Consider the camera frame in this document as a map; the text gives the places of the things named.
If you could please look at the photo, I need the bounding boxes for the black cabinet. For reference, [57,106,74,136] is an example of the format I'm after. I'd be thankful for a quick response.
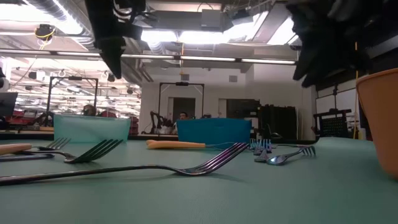
[257,105,299,141]

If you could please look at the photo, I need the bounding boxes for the black perforated cart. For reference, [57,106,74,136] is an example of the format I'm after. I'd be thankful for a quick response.
[312,108,353,139]

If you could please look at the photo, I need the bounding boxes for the ceiling cable reel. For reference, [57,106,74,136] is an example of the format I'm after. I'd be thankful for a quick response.
[34,23,57,42]

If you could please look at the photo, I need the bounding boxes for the green table mat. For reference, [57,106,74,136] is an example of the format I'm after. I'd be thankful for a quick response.
[0,136,398,224]

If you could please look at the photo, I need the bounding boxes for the beige handled silver fork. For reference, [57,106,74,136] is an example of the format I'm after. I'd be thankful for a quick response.
[0,137,72,156]

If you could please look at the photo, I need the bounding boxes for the dark monitor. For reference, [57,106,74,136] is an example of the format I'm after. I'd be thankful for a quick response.
[0,91,19,118]

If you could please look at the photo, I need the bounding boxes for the bright ceiling light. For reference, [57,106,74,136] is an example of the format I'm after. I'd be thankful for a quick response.
[140,18,296,45]

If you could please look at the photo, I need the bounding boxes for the whiteboard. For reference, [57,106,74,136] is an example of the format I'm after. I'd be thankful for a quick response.
[315,88,358,139]

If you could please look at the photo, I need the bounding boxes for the dark window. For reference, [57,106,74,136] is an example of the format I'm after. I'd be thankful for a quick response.
[226,98,261,119]

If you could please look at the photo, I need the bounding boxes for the orange plastic bin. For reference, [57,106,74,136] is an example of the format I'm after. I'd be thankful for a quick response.
[356,67,398,181]

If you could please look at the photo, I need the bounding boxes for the dark doorway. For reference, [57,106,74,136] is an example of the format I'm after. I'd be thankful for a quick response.
[172,97,197,121]

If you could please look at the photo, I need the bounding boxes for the grey ceiling unit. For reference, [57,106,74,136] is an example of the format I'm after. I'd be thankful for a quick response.
[200,8,225,31]

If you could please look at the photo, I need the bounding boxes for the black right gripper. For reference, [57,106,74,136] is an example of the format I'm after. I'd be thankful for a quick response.
[285,0,383,88]

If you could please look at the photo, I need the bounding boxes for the wooden background table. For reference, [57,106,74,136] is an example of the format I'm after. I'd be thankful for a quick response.
[0,125,54,135]

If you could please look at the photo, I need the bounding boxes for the long LED light bar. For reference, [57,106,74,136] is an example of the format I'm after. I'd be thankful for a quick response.
[0,48,296,66]

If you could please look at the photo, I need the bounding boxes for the silver metal spoon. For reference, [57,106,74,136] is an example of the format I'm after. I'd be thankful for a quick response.
[266,145,317,166]

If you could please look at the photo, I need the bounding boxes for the person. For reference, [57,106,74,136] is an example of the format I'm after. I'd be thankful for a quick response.
[81,104,98,116]
[172,111,191,135]

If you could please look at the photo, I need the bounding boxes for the translucent teal plastic bin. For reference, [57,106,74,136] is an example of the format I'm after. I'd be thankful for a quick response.
[53,114,131,144]

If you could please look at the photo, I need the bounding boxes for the blue plastic bin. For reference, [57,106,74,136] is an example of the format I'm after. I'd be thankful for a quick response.
[176,118,252,149]

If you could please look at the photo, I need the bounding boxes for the black rig frame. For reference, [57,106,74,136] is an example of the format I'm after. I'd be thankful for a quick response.
[157,81,206,125]
[46,75,100,125]

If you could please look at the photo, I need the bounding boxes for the silver ventilation duct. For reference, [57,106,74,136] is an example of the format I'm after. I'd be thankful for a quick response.
[18,0,155,83]

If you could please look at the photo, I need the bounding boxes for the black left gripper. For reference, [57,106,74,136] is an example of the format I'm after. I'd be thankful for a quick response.
[85,0,147,80]

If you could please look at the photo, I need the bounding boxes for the yellow hanging cable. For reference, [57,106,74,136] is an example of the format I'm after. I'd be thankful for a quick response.
[353,42,361,140]

